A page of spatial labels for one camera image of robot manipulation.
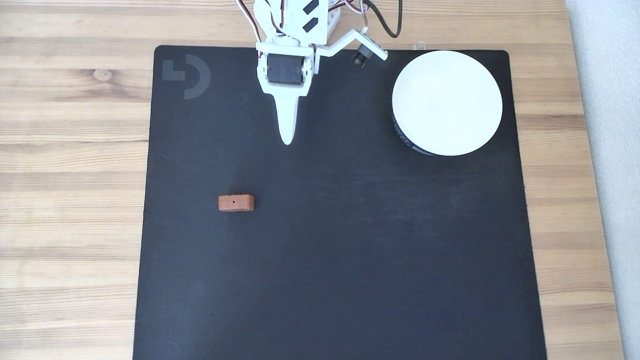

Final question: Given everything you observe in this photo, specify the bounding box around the red brick toy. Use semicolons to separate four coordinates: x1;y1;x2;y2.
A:
218;193;255;213

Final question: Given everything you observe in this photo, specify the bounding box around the white plate with black underside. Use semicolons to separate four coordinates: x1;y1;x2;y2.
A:
391;50;504;157

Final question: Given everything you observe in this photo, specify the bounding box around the black desk mat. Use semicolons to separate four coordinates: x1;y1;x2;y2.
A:
132;45;548;360

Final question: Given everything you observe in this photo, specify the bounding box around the red white black servo cable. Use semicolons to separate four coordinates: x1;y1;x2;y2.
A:
342;0;372;29
269;0;289;37
235;0;266;44

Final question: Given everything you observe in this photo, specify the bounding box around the gripper camera with white mount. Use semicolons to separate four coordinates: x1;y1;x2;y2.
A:
314;28;389;68

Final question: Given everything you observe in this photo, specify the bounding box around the black camera cable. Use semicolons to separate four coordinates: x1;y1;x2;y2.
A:
366;0;404;39

